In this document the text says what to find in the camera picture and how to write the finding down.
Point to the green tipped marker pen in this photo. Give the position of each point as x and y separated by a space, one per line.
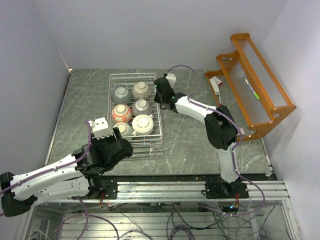
252 89

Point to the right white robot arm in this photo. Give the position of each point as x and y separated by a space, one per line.
220 126

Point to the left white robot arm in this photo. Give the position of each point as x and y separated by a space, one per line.
76 175

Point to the red marker pen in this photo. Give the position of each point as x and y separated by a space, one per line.
219 98

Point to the light grey bowl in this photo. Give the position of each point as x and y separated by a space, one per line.
125 130

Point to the grey ceramic bowl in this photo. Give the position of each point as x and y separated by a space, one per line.
121 95

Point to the white wire dish rack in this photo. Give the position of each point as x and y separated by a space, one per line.
128 80

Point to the red patterned bowl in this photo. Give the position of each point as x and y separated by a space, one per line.
121 113

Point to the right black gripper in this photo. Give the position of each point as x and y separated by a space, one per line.
157 99

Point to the white red eraser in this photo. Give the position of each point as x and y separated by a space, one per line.
215 83

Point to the white handled soup bowl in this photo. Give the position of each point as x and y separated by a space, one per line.
143 125

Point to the orange wooden shelf rack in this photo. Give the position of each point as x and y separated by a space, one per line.
247 62

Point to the purple striped bowl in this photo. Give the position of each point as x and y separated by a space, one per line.
142 107

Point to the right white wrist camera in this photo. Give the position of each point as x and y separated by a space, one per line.
171 78

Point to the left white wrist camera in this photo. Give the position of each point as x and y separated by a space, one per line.
100 128

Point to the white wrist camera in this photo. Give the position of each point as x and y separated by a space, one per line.
171 78
100 128

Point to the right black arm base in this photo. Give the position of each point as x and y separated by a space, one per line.
224 190

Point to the aluminium mounting rail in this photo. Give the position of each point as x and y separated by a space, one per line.
180 191

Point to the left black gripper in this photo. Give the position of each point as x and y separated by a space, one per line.
96 141

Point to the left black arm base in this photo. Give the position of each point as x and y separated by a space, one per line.
105 188

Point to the beige patterned bowl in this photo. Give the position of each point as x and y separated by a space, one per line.
141 90

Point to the small red label card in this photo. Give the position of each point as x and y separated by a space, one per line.
242 132

